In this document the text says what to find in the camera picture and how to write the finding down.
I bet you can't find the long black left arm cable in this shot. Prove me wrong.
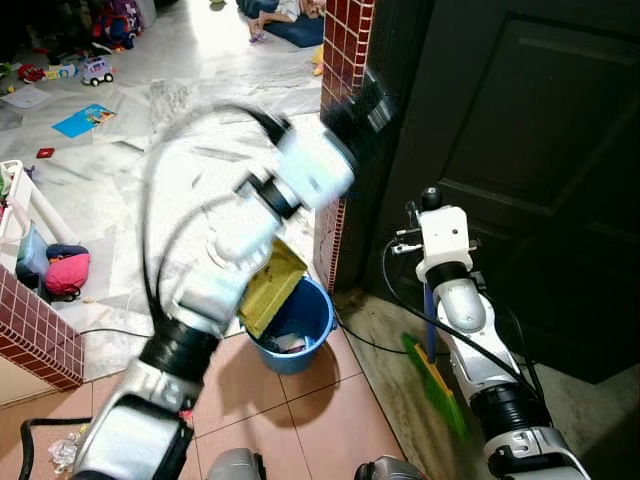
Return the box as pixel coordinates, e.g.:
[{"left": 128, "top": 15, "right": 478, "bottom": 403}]
[{"left": 139, "top": 102, "right": 293, "bottom": 323}]

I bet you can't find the white storage rack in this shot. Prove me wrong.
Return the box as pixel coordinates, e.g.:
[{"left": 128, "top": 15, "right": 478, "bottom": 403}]
[{"left": 0, "top": 159, "right": 77, "bottom": 253}]

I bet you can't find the grey robot leg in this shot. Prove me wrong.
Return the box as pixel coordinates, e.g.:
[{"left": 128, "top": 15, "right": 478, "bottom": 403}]
[
  {"left": 354, "top": 455, "right": 428, "bottom": 480},
  {"left": 204, "top": 448, "right": 267, "bottom": 480}
]

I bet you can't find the grey left robot leg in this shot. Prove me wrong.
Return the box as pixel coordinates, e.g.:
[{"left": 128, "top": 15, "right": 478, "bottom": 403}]
[{"left": 204, "top": 448, "right": 267, "bottom": 480}]

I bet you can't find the light blue bag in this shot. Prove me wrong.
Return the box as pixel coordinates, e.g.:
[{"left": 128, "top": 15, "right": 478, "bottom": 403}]
[{"left": 14, "top": 224, "right": 52, "bottom": 283}]

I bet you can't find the dark blue mattress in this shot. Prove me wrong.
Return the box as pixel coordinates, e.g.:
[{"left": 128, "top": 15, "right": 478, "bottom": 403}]
[{"left": 236, "top": 0, "right": 327, "bottom": 49}]

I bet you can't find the grey right robot leg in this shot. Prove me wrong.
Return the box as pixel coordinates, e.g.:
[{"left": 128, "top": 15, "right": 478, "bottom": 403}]
[{"left": 354, "top": 455, "right": 428, "bottom": 480}]

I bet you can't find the blue picture book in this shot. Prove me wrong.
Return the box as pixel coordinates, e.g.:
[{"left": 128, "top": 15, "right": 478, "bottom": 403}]
[{"left": 51, "top": 102, "right": 118, "bottom": 139}]

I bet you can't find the crumpled white litter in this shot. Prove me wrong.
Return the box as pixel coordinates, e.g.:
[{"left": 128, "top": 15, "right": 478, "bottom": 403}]
[{"left": 49, "top": 434, "right": 87, "bottom": 472}]

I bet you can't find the lying child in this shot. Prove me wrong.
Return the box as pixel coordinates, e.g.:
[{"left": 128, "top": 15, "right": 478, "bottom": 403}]
[{"left": 247, "top": 0, "right": 327, "bottom": 43}]

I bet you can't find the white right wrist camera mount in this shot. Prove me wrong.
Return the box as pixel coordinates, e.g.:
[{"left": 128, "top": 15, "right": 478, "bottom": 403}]
[{"left": 414, "top": 206, "right": 474, "bottom": 282}]

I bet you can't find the dark wooden door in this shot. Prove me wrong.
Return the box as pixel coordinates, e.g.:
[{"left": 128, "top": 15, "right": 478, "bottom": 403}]
[{"left": 364, "top": 0, "right": 640, "bottom": 383}]

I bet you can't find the green broom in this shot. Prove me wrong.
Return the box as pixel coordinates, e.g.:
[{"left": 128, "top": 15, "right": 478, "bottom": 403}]
[{"left": 401, "top": 283, "right": 470, "bottom": 442}]

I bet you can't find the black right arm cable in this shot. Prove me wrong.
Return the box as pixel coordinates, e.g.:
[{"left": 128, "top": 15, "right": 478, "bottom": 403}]
[{"left": 381, "top": 237, "right": 543, "bottom": 398}]

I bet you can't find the thick black hose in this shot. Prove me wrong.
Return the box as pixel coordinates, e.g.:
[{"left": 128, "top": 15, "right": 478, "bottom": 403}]
[{"left": 19, "top": 417, "right": 93, "bottom": 480}]

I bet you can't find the short black left arm cable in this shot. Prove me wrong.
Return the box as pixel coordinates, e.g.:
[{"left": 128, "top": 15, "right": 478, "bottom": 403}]
[{"left": 154, "top": 189, "right": 253, "bottom": 303}]

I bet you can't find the yellow-green dustpan with red handle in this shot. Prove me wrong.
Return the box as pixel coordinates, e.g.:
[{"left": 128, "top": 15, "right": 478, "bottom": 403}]
[{"left": 239, "top": 237, "right": 310, "bottom": 339}]

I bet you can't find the blue plastic bucket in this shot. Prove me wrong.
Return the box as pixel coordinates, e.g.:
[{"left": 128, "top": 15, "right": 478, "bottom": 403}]
[{"left": 249, "top": 274, "right": 337, "bottom": 375}]

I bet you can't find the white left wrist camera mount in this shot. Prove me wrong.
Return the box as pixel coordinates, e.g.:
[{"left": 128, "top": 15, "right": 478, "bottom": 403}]
[{"left": 273, "top": 124, "right": 358, "bottom": 208}]

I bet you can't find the dark colourful backpack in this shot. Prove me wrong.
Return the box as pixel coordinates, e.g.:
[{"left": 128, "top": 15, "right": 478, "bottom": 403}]
[{"left": 94, "top": 0, "right": 143, "bottom": 47}]

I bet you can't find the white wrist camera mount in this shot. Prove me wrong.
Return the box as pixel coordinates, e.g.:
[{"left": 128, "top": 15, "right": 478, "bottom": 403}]
[
  {"left": 414, "top": 206, "right": 474, "bottom": 282},
  {"left": 273, "top": 124, "right": 358, "bottom": 208}
]

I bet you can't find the purple toy car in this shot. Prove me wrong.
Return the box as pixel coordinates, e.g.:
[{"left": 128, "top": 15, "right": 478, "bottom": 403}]
[{"left": 79, "top": 56, "right": 115, "bottom": 87}]

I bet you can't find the thin black floor cable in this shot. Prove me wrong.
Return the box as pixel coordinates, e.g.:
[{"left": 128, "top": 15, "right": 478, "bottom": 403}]
[{"left": 79, "top": 325, "right": 152, "bottom": 341}]

